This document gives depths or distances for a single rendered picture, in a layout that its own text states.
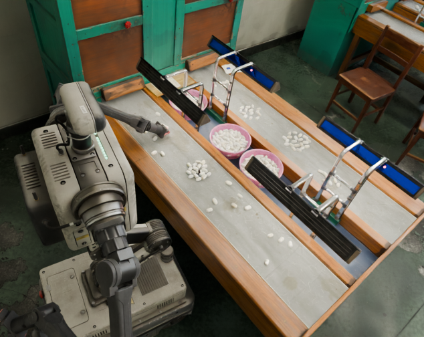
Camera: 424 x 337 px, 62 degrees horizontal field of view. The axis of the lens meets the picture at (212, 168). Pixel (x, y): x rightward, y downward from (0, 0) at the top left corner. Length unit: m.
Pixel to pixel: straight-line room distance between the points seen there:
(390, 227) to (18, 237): 2.38
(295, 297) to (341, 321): 0.94
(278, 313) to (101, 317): 0.85
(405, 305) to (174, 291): 1.68
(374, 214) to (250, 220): 0.73
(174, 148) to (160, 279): 0.77
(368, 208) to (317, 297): 0.67
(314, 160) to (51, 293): 1.66
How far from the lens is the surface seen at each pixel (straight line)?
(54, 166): 1.16
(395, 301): 2.93
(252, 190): 2.00
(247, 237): 1.85
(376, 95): 3.72
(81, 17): 2.19
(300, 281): 1.82
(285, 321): 1.69
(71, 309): 1.98
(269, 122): 2.49
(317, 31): 4.63
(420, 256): 3.25
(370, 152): 1.99
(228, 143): 2.26
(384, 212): 2.27
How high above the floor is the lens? 2.29
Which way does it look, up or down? 48 degrees down
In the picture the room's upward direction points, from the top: 10 degrees clockwise
